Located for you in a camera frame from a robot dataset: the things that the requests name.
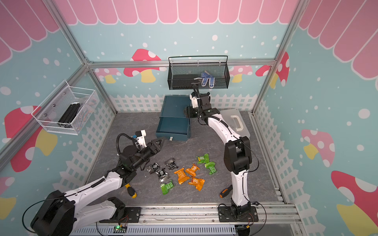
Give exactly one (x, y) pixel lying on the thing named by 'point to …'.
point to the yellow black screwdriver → (131, 191)
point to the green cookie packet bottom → (166, 187)
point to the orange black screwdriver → (225, 191)
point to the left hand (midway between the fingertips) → (165, 141)
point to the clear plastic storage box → (233, 119)
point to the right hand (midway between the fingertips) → (187, 110)
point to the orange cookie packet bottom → (199, 183)
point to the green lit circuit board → (119, 229)
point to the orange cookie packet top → (192, 170)
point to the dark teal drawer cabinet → (173, 110)
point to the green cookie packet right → (211, 165)
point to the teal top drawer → (173, 128)
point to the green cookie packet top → (204, 159)
